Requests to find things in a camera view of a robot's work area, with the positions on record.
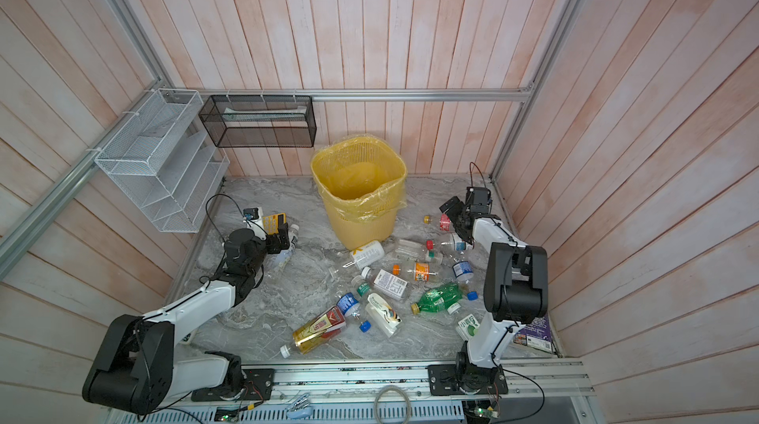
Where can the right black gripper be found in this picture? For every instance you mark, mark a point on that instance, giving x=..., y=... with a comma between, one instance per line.
x=455, y=211

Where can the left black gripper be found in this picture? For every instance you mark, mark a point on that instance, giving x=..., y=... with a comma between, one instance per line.
x=277, y=247

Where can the pink cap small bottle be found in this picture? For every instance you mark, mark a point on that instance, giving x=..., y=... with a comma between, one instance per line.
x=442, y=222

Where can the red cap clear bottle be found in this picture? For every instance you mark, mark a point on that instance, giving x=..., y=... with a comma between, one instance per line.
x=449, y=243

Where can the blue label pepsi bottle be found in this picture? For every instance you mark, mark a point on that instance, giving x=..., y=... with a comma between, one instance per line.
x=353, y=311

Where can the red yellow tea bottle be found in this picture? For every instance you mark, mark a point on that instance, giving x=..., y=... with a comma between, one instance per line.
x=316, y=332

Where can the white carton drink bottle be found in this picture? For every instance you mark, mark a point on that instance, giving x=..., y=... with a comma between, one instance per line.
x=383, y=315

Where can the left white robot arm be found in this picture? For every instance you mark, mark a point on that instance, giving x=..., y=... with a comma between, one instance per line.
x=136, y=369

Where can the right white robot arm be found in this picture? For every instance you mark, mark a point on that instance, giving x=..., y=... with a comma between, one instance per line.
x=515, y=288

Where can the yellow plastic waste bin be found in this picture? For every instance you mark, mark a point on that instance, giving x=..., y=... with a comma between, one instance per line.
x=361, y=181

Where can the orange label clear bottle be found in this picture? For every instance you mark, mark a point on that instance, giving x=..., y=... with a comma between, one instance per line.
x=417, y=272

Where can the clear bottle white label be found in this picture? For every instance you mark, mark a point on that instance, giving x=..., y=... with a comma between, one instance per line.
x=359, y=259

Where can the green plastic bottle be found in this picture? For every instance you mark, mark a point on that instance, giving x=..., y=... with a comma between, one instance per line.
x=438, y=299

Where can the green cap small bottle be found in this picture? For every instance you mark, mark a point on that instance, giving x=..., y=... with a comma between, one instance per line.
x=361, y=286

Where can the square bottle white label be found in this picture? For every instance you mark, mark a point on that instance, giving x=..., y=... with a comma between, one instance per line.
x=385, y=283

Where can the green white juice carton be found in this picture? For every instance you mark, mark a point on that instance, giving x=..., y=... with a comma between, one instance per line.
x=467, y=327

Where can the purple book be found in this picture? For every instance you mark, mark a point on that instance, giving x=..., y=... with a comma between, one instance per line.
x=537, y=335

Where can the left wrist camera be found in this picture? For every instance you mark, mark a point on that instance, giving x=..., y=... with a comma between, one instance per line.
x=254, y=216

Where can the black wire mesh basket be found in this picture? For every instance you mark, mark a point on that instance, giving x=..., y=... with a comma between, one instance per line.
x=259, y=121

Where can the white wire mesh shelf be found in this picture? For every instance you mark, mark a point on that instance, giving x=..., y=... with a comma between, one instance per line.
x=167, y=169

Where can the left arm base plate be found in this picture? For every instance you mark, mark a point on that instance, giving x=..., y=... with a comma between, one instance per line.
x=249, y=384

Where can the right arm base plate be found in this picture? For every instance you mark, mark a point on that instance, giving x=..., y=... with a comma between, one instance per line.
x=458, y=380

